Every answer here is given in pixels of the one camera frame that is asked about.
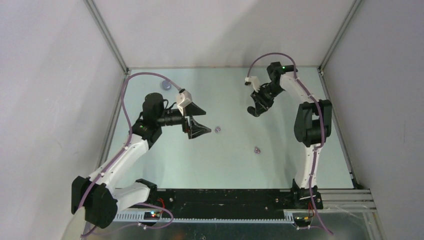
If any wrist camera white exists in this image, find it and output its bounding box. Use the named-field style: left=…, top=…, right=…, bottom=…
left=244, top=76, right=261, bottom=93
left=176, top=88, right=193, bottom=116

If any grey slotted cable duct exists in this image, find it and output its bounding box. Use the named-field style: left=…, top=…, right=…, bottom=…
left=113, top=211, right=295, bottom=224

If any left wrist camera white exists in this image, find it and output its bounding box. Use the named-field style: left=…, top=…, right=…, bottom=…
left=176, top=88, right=193, bottom=116

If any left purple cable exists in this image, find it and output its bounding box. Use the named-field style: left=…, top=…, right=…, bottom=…
left=74, top=72, right=185, bottom=239

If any purple cable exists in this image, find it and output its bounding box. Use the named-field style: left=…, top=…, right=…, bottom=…
left=246, top=52, right=334, bottom=237
left=74, top=72, right=185, bottom=239

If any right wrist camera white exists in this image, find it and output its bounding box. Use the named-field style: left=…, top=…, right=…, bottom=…
left=244, top=76, right=261, bottom=93

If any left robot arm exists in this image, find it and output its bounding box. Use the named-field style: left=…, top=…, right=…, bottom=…
left=71, top=89, right=212, bottom=229

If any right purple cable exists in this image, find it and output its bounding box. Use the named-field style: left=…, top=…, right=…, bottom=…
left=246, top=52, right=334, bottom=237

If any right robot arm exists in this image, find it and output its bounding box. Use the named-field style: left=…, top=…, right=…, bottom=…
left=244, top=62, right=332, bottom=210

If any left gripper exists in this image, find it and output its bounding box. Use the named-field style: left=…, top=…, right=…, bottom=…
left=156, top=102, right=211, bottom=139

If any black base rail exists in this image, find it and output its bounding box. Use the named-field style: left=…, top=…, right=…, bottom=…
left=146, top=188, right=324, bottom=219

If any purple earbud charging case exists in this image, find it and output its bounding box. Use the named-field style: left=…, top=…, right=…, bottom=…
left=160, top=80, right=173, bottom=91

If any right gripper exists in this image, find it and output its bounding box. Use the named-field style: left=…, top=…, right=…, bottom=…
left=250, top=83, right=284, bottom=117

